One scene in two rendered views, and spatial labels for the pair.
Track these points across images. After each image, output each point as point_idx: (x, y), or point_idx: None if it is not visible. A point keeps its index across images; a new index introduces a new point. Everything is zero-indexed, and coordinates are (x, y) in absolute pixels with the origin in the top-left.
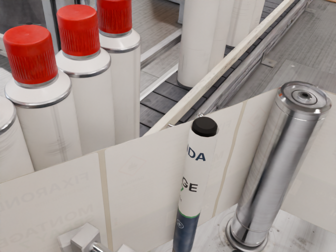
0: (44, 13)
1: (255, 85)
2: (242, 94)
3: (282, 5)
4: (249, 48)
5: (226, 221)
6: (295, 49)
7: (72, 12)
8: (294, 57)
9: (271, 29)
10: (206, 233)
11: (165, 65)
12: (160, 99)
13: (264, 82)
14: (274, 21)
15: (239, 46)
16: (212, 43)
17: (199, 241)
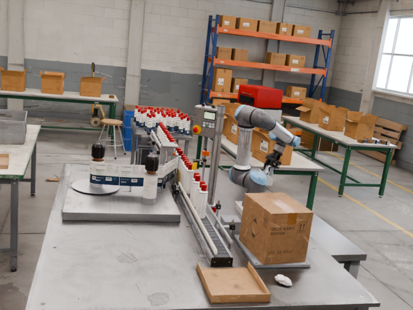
0: (243, 199)
1: (184, 219)
2: (184, 216)
3: (200, 221)
4: (193, 214)
5: (162, 191)
6: (186, 233)
7: (188, 162)
8: (183, 230)
9: (196, 222)
10: (163, 190)
11: (212, 216)
12: None
13: (182, 220)
14: (199, 225)
15: (191, 204)
16: (190, 191)
17: (163, 189)
